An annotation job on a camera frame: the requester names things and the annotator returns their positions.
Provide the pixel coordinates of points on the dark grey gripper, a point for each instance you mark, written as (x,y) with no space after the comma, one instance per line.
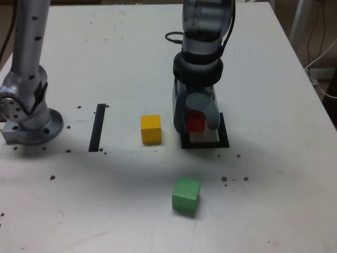
(202,89)

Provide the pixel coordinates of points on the red cube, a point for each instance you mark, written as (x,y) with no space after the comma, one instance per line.
(195,124)

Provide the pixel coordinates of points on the beige box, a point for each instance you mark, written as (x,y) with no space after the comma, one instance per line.
(325,74)

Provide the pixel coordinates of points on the black tape strip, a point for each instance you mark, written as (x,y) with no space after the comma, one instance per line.
(97,129)

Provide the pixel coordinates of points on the black tape square outline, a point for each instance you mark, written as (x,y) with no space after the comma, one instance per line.
(205,145)

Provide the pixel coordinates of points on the yellow cube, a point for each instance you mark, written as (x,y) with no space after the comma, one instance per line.
(150,130)

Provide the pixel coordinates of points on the green cube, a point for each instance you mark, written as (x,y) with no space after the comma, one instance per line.
(185,196)

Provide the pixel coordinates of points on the white post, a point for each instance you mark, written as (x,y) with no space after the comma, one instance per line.
(298,21)

